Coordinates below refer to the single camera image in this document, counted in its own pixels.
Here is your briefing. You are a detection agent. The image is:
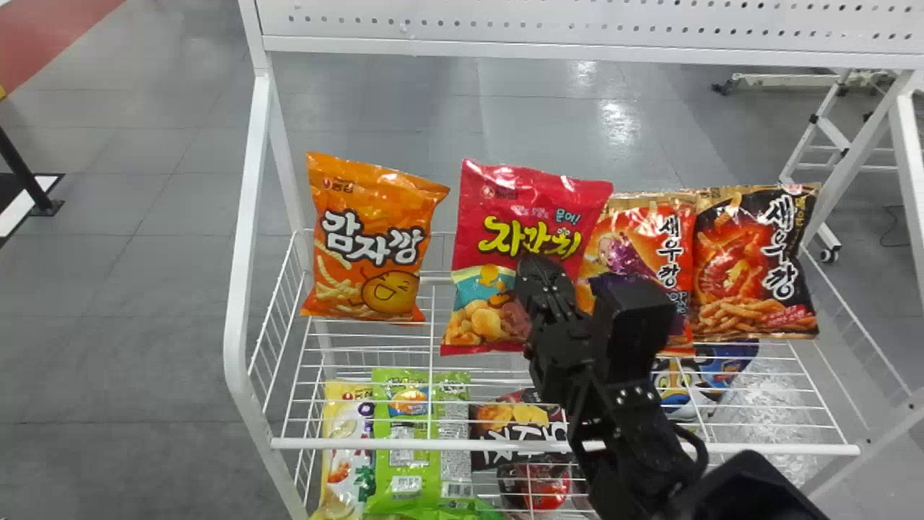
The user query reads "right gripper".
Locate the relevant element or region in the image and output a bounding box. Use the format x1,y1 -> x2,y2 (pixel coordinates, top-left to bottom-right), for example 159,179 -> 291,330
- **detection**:
513,253 -> 616,421

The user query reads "red and gold snack packet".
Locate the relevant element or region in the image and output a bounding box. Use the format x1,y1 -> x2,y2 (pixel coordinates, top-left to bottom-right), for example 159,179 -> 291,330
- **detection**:
575,191 -> 699,356

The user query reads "black and yellow snack packet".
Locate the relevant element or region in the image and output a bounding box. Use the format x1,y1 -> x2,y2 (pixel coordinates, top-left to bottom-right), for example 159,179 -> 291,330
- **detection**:
469,389 -> 578,472

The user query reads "blue and white snack packet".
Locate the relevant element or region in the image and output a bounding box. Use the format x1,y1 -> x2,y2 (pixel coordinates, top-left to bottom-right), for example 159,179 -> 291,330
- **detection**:
650,341 -> 760,421

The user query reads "orange snack packet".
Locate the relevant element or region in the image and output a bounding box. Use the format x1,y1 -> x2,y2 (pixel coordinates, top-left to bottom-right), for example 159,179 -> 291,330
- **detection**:
300,152 -> 450,323

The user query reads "dark red snack packet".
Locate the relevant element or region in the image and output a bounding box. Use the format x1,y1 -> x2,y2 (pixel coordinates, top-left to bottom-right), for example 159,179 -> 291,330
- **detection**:
497,462 -> 591,518

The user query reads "green snack packet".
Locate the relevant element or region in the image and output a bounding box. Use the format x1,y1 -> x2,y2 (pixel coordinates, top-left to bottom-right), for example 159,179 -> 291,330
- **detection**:
365,368 -> 506,520

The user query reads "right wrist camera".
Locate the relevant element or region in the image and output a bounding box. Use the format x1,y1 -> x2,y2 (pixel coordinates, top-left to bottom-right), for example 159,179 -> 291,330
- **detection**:
590,272 -> 678,380

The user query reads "black cable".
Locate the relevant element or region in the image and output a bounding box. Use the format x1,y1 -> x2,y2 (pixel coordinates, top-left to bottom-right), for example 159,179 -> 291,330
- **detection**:
673,425 -> 710,483

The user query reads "white wire rack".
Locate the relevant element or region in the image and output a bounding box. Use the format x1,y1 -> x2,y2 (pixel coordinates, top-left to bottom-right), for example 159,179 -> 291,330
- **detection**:
222,0 -> 924,520

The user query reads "white wheeled frame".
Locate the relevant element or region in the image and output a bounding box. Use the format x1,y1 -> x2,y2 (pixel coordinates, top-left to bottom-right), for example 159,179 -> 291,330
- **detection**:
778,69 -> 905,264

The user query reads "black post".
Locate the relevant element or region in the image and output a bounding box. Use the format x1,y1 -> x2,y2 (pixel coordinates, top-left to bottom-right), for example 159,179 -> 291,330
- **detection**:
0,124 -> 66,217

